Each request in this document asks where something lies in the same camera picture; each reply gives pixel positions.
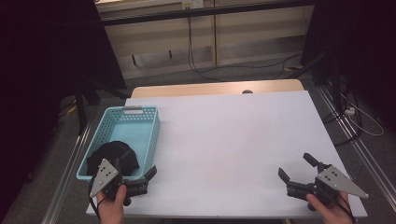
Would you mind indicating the black metal bar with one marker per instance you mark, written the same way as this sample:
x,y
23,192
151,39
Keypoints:
x,y
202,12

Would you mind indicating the white table mat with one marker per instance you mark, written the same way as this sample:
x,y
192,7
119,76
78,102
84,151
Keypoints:
x,y
218,140

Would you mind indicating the person's left hand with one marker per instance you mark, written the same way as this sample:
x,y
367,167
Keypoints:
x,y
112,211

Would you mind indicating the white power plug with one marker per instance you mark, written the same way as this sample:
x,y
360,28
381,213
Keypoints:
x,y
349,111

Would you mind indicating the black metal stand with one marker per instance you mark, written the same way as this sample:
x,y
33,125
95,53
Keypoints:
x,y
335,81
81,109

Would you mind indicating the white wall socket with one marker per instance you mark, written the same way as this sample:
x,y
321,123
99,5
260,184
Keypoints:
x,y
193,3

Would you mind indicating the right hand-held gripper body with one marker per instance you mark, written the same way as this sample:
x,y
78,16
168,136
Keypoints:
x,y
336,182

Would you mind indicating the yellow floor tape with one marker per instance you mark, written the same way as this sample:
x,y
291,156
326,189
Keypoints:
x,y
294,67

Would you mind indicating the light blue plastic basket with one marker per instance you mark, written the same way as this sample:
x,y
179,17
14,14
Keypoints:
x,y
137,137

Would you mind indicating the black pants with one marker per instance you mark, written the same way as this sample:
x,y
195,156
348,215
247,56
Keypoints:
x,y
106,155

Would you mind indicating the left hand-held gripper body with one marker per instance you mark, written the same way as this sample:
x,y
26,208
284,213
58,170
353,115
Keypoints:
x,y
106,175

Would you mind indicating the person's right hand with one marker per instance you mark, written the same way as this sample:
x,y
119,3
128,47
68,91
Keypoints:
x,y
336,214

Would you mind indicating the grey table grommet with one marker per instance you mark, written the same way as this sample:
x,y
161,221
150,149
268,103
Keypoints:
x,y
247,91

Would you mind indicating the aluminium floor rail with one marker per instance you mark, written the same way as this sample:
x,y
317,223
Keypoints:
x,y
375,169
67,174

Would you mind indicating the black curtain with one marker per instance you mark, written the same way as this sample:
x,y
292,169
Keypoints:
x,y
37,62
367,46

